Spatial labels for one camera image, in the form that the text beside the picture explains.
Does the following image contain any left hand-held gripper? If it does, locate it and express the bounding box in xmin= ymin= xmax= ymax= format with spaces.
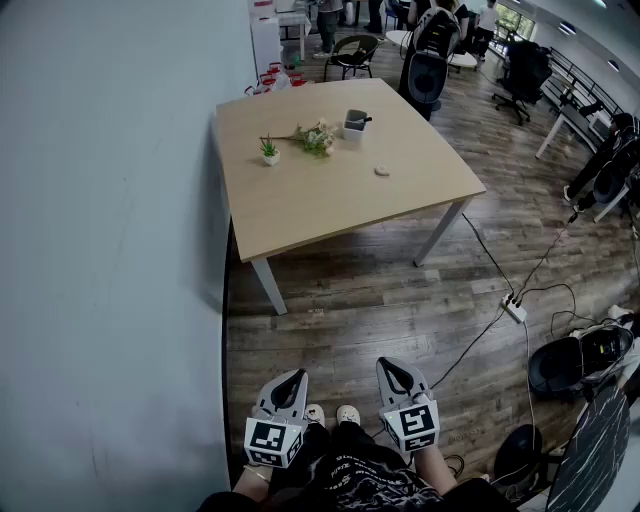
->
xmin=243 ymin=368 xmax=309 ymax=470

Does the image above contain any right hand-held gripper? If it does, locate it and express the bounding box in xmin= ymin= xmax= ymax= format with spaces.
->
xmin=376 ymin=356 xmax=440 ymax=454

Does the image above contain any person's right forearm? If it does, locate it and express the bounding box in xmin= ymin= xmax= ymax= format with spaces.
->
xmin=407 ymin=443 xmax=459 ymax=494

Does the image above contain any person's left forearm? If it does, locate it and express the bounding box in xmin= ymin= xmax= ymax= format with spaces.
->
xmin=229 ymin=462 xmax=274 ymax=502

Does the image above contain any person's right beige shoe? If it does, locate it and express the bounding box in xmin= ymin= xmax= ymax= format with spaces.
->
xmin=335 ymin=404 xmax=364 ymax=428

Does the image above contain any person's black printed clothing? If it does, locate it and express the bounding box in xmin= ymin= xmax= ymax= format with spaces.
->
xmin=197 ymin=422 xmax=519 ymax=512

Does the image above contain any white power strip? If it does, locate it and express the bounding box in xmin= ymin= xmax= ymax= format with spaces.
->
xmin=500 ymin=293 xmax=528 ymax=325

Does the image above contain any black round stool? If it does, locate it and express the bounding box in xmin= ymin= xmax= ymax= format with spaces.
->
xmin=493 ymin=423 xmax=544 ymax=489

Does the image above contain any open black grey backpack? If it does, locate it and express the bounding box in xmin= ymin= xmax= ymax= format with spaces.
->
xmin=527 ymin=323 xmax=636 ymax=401

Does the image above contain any light wooden table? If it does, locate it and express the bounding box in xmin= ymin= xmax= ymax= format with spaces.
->
xmin=214 ymin=77 xmax=487 ymax=316

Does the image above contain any black marble round table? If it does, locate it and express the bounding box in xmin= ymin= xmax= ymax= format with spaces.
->
xmin=544 ymin=384 xmax=632 ymax=512

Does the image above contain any small potted green plant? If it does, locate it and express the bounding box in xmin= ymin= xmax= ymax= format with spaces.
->
xmin=258 ymin=134 xmax=282 ymax=167

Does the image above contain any white grey pen holder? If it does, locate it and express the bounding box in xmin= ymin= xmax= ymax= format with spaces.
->
xmin=342 ymin=109 xmax=374 ymax=142

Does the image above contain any artificial flower bouquet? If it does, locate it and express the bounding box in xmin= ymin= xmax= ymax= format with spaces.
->
xmin=259 ymin=117 xmax=339 ymax=159

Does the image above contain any white desk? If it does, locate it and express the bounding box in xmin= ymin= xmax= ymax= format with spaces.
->
xmin=534 ymin=105 xmax=617 ymax=161

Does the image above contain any black round-back chair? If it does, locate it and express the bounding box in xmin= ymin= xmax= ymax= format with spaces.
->
xmin=323 ymin=34 xmax=380 ymax=82

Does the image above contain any white round table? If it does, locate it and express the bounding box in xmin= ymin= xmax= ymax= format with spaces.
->
xmin=385 ymin=29 xmax=479 ymax=70

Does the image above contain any black office chair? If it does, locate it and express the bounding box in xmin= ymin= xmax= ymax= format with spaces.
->
xmin=492 ymin=39 xmax=554 ymax=126

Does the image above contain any white cabinet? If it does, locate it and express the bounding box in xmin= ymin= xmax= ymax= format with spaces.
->
xmin=249 ymin=16 xmax=284 ymax=81

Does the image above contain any black metal railing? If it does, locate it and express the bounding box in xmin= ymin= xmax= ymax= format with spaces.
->
xmin=542 ymin=46 xmax=627 ymax=117

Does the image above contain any black floor cable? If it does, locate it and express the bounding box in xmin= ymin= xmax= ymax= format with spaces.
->
xmin=429 ymin=309 xmax=506 ymax=391
xmin=462 ymin=213 xmax=516 ymax=297
xmin=516 ymin=212 xmax=581 ymax=301

